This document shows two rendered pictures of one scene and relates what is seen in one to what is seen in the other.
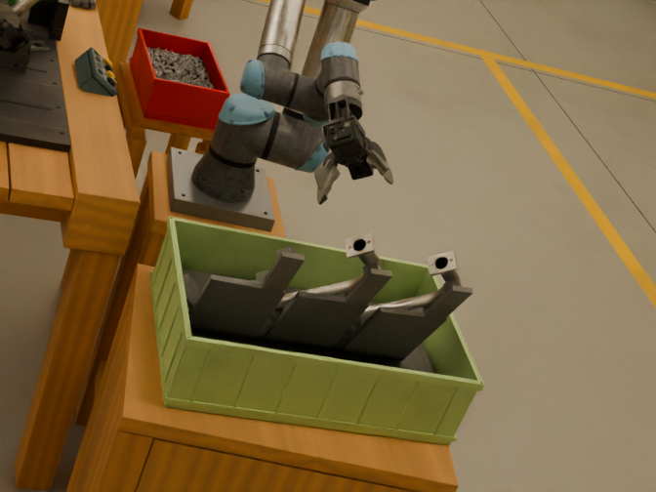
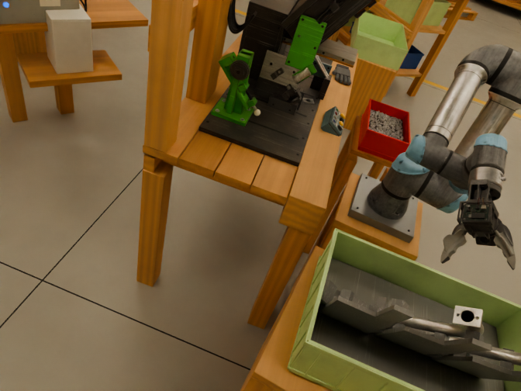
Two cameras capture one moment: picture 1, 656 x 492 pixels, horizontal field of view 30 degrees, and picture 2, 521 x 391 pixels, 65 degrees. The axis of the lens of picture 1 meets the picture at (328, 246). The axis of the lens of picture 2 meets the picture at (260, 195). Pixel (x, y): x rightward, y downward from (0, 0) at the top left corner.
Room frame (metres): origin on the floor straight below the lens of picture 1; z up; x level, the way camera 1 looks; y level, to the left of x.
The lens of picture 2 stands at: (1.26, 0.12, 1.84)
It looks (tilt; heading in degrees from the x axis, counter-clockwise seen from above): 42 degrees down; 28
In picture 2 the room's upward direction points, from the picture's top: 19 degrees clockwise
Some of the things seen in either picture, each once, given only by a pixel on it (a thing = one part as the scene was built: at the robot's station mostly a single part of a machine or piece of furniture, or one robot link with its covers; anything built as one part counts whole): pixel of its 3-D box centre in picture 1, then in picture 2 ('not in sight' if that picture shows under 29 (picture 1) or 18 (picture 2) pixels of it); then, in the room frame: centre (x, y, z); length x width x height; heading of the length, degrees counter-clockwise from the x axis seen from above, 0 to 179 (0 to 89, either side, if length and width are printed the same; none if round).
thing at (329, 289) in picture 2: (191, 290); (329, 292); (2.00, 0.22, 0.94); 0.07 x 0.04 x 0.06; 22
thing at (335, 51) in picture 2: not in sight; (315, 44); (2.96, 1.01, 1.11); 0.39 x 0.16 x 0.03; 116
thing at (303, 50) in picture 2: not in sight; (306, 42); (2.80, 0.97, 1.17); 0.13 x 0.12 x 0.20; 26
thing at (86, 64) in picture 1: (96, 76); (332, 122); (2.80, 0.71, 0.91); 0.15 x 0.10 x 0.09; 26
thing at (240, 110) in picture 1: (245, 126); (408, 173); (2.56, 0.28, 1.05); 0.13 x 0.12 x 0.14; 101
